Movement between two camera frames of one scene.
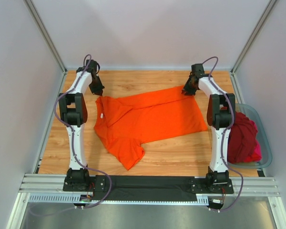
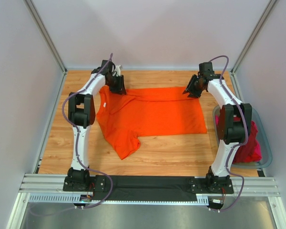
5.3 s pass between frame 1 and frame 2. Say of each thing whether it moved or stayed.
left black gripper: moved
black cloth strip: stayed
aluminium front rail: stayed
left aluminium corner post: stayed
